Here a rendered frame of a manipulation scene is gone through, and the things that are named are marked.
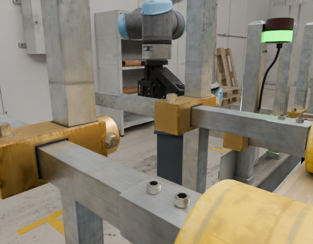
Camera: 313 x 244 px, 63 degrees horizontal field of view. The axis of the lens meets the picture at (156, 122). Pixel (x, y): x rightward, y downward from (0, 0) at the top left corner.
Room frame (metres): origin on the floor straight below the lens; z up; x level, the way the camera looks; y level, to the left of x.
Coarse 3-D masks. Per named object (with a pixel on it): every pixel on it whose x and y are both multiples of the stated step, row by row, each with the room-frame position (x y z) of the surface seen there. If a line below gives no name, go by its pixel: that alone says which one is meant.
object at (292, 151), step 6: (210, 132) 0.67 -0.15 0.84; (216, 132) 0.65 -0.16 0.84; (222, 132) 0.64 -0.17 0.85; (252, 138) 0.59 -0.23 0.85; (252, 144) 0.59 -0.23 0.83; (258, 144) 0.58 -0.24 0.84; (264, 144) 0.57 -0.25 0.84; (270, 144) 0.56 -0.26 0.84; (276, 144) 0.55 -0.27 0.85; (276, 150) 0.55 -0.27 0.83; (282, 150) 0.54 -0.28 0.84; (288, 150) 0.53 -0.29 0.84; (294, 150) 0.53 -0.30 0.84; (300, 150) 0.52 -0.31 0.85; (300, 156) 0.52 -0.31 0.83
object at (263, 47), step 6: (270, 18) 0.61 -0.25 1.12; (270, 30) 0.61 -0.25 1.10; (270, 42) 0.61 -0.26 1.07; (276, 42) 0.61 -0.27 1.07; (282, 42) 0.60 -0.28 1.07; (288, 42) 0.62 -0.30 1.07; (264, 48) 0.64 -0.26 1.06; (264, 54) 0.64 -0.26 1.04; (276, 54) 0.62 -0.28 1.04; (270, 66) 0.63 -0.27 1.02; (264, 78) 0.64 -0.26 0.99; (258, 108) 0.64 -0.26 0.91
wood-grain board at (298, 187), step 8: (304, 160) 0.34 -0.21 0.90; (304, 168) 0.31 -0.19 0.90; (296, 176) 0.29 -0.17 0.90; (304, 176) 0.29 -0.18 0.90; (312, 176) 0.29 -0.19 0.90; (288, 184) 0.27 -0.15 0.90; (296, 184) 0.27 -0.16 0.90; (304, 184) 0.27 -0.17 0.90; (312, 184) 0.27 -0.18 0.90; (280, 192) 0.25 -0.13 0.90; (288, 192) 0.25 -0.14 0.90; (296, 192) 0.25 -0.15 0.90; (304, 192) 0.25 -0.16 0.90; (312, 192) 0.25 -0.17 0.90; (296, 200) 0.23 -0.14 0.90; (304, 200) 0.23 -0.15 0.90; (312, 200) 0.23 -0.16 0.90
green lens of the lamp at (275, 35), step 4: (264, 32) 0.63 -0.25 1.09; (268, 32) 0.61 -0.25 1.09; (272, 32) 0.60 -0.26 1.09; (276, 32) 0.60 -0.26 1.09; (280, 32) 0.59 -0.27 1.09; (284, 32) 0.59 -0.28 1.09; (288, 32) 0.59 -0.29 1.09; (292, 32) 0.60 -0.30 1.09; (264, 36) 0.62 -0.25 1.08; (268, 36) 0.61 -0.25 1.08; (272, 36) 0.60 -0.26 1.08; (276, 36) 0.59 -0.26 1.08; (280, 36) 0.59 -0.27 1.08; (284, 36) 0.59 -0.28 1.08; (288, 36) 0.59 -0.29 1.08; (264, 40) 0.62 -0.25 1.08; (268, 40) 0.61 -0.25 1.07; (272, 40) 0.60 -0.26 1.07; (276, 40) 0.59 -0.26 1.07; (280, 40) 0.59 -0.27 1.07; (284, 40) 0.59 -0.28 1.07; (288, 40) 0.59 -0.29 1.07
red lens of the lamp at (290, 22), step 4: (268, 20) 0.61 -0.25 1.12; (272, 20) 0.60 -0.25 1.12; (276, 20) 0.60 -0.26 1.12; (280, 20) 0.59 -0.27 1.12; (284, 20) 0.59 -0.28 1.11; (288, 20) 0.59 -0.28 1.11; (292, 20) 0.60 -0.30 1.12; (268, 24) 0.61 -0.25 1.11; (272, 24) 0.60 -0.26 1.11; (276, 24) 0.60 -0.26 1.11; (280, 24) 0.59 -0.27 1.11; (284, 24) 0.59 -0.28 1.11; (288, 24) 0.59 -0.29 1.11; (292, 24) 0.60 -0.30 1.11; (268, 28) 0.61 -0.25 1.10; (272, 28) 0.60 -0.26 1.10; (276, 28) 0.60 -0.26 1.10; (280, 28) 0.59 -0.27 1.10; (284, 28) 0.59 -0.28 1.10; (288, 28) 0.59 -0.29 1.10; (292, 28) 0.60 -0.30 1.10
